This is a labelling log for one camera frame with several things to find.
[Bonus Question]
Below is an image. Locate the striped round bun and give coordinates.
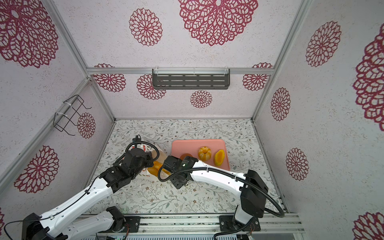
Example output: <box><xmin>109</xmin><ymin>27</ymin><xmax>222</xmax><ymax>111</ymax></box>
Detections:
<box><xmin>198</xmin><ymin>146</ymin><xmax>212</xmax><ymax>162</ymax></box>

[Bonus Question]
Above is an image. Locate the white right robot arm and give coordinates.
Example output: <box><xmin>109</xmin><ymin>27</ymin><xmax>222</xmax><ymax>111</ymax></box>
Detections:
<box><xmin>163</xmin><ymin>156</ymin><xmax>269</xmax><ymax>224</ymax></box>

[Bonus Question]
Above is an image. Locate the pink plastic tray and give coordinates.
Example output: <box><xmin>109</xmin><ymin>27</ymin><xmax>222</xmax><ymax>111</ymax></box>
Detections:
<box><xmin>171</xmin><ymin>139</ymin><xmax>230</xmax><ymax>171</ymax></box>

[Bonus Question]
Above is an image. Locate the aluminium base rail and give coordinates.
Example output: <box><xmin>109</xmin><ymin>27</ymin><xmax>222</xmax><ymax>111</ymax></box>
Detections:
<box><xmin>52</xmin><ymin>212</ymin><xmax>305</xmax><ymax>240</ymax></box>

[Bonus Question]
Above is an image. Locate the oval yellow bread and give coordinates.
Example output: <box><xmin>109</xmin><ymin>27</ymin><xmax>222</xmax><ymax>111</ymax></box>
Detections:
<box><xmin>214</xmin><ymin>149</ymin><xmax>226</xmax><ymax>167</ymax></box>

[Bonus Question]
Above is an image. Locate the white floral paper bag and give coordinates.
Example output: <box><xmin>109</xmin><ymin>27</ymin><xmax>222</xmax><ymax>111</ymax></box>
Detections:
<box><xmin>137</xmin><ymin>144</ymin><xmax>168</xmax><ymax>179</ymax></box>

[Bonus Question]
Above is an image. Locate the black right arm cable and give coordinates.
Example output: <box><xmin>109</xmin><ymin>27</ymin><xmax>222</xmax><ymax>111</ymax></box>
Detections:
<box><xmin>157</xmin><ymin>163</ymin><xmax>285</xmax><ymax>240</ymax></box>

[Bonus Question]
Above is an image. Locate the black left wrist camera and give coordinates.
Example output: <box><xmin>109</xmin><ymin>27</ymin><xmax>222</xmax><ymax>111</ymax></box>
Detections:
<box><xmin>123</xmin><ymin>148</ymin><xmax>147</xmax><ymax>168</ymax></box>

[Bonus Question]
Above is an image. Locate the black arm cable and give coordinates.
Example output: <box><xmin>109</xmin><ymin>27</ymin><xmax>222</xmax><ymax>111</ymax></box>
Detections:
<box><xmin>2</xmin><ymin>134</ymin><xmax>161</xmax><ymax>240</ymax></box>
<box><xmin>157</xmin><ymin>163</ymin><xmax>285</xmax><ymax>240</ymax></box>

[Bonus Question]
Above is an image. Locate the black wire wall rack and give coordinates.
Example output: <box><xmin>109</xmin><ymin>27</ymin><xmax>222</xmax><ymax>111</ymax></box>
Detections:
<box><xmin>53</xmin><ymin>95</ymin><xmax>91</xmax><ymax>136</ymax></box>

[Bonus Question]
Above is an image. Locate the round brown bread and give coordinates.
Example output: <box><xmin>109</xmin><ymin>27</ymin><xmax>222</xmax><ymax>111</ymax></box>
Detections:
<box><xmin>180</xmin><ymin>153</ymin><xmax>193</xmax><ymax>161</ymax></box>

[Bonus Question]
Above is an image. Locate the dark grey wall shelf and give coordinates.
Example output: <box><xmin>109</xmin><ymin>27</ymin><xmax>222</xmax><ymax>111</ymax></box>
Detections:
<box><xmin>152</xmin><ymin>69</ymin><xmax>231</xmax><ymax>90</ymax></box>

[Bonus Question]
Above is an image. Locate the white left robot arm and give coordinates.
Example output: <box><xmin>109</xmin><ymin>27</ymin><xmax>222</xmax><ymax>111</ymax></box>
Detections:
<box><xmin>22</xmin><ymin>154</ymin><xmax>155</xmax><ymax>240</ymax></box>

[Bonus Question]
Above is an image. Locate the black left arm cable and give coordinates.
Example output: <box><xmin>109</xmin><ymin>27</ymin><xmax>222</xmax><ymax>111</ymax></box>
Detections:
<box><xmin>2</xmin><ymin>134</ymin><xmax>161</xmax><ymax>240</ymax></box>

